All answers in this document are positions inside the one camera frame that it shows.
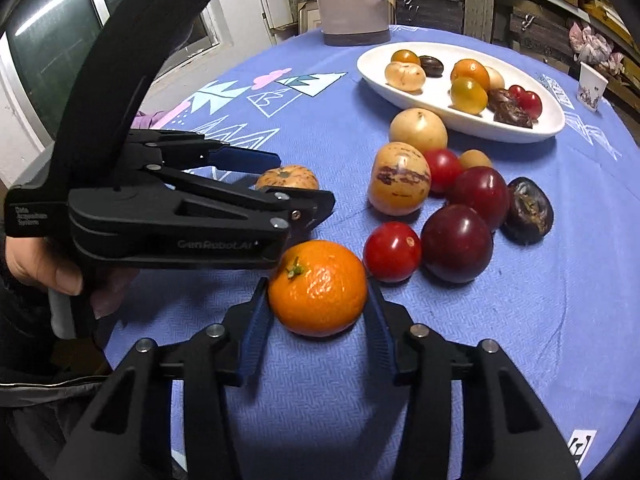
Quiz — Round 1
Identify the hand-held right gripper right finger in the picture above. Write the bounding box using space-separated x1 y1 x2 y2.
364 277 583 480

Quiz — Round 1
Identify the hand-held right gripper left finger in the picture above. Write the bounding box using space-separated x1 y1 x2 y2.
50 276 275 480

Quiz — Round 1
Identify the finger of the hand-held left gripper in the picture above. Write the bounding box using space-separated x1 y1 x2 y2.
127 129 282 177
145 162 337 236

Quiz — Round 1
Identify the small striped orange fruit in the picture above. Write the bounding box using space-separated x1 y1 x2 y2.
255 165 320 192

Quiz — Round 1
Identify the orange mandarin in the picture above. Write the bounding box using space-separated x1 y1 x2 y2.
267 239 369 338
450 58 491 88

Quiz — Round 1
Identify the tan oval fruit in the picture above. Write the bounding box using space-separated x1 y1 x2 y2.
384 61 427 93

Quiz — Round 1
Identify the white oval plate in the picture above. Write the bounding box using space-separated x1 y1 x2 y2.
356 41 566 144

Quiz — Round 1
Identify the dark water chestnut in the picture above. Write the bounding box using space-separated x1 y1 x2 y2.
487 87 518 113
501 176 555 246
493 105 535 129
418 55 445 78

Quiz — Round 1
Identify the yellow cherry tomato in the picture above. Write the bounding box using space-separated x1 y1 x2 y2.
449 76 489 115

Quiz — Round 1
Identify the person's left hand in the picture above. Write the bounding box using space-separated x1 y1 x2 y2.
4 234 142 322

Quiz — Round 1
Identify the purple cloth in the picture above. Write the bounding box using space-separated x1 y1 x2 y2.
131 109 176 131

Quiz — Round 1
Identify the white framed window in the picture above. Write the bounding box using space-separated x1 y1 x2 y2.
0 0 221 136

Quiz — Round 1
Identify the striped pepino melon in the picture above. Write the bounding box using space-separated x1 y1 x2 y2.
367 141 432 217

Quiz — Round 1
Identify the dark red plum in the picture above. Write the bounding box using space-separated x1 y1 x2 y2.
420 204 494 284
447 166 511 233

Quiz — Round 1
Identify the blue printed tablecloth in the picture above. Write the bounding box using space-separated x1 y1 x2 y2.
95 25 640 480

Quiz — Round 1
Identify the small tan longan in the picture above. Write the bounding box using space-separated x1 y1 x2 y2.
458 149 493 171

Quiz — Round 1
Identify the beige thermos jug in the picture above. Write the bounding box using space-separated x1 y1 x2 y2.
307 0 397 47

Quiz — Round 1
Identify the printed paper cup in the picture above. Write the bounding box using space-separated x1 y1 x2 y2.
576 62 610 111

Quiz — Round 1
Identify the pink crumpled cloth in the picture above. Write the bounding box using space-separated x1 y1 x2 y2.
567 20 626 76

